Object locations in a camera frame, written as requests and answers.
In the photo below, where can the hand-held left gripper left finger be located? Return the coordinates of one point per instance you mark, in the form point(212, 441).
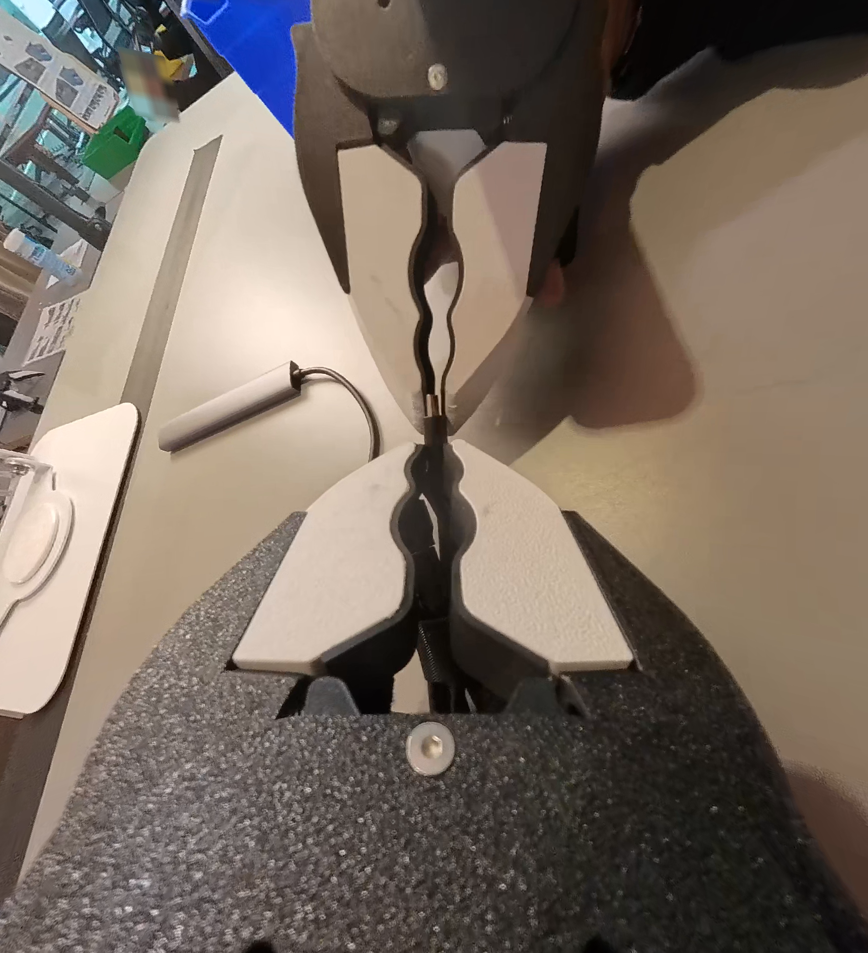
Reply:
point(330, 573)

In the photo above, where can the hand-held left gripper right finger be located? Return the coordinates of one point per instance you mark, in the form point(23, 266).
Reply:
point(538, 573)

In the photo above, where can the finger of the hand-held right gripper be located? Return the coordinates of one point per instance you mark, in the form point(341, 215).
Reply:
point(374, 238)
point(501, 246)

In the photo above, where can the person's right forearm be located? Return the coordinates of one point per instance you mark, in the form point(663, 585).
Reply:
point(739, 30)

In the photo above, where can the person's right hand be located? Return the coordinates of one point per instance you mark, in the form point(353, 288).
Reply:
point(553, 287)

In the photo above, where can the blue plastic bin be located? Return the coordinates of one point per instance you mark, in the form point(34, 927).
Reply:
point(255, 45)

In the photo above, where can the white flat pad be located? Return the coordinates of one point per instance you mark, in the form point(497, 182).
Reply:
point(91, 461)

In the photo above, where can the green plastic bin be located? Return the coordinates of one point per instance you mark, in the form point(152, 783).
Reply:
point(114, 149)

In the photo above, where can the white round puck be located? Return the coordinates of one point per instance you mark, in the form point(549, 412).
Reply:
point(39, 540)

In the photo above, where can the clear acrylic box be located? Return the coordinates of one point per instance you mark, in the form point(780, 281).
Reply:
point(24, 469)

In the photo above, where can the small printed paper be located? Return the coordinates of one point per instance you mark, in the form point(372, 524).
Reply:
point(58, 327)

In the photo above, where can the clear plastic bottle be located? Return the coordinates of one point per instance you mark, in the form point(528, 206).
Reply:
point(39, 253)

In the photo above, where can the white printed poster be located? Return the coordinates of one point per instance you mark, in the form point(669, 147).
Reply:
point(32, 59)

